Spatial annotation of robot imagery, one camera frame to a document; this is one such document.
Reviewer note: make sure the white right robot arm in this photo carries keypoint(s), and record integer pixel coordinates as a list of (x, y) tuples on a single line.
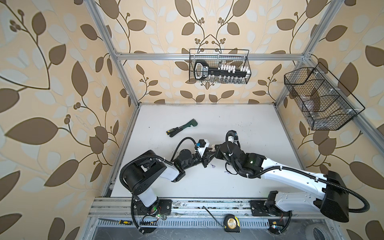
[(324, 193)]

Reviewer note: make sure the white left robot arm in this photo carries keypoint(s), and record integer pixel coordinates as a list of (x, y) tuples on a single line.
[(138, 175)]

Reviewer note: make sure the green black rivet tool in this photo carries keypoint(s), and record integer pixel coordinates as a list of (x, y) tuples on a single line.
[(191, 123)]

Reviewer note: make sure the black socket set holder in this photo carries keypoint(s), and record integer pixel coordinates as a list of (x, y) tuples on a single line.
[(203, 70)]

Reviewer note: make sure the black wire basket with tools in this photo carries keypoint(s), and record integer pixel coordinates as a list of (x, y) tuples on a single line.
[(234, 57)]

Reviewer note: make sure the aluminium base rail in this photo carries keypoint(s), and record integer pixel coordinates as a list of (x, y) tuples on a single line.
[(193, 213)]

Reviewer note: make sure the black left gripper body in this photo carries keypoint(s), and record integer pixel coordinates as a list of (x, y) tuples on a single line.
[(204, 161)]

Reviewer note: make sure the aluminium frame post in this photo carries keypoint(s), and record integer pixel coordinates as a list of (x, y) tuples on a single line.
[(94, 13)]

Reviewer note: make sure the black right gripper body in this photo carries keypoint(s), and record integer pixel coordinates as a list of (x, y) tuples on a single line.
[(218, 154)]

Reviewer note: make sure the yellow black tape measure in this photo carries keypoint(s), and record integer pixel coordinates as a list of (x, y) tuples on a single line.
[(231, 224)]

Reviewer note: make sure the small yellow handled screwdriver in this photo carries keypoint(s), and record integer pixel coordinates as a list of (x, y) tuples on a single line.
[(119, 222)]

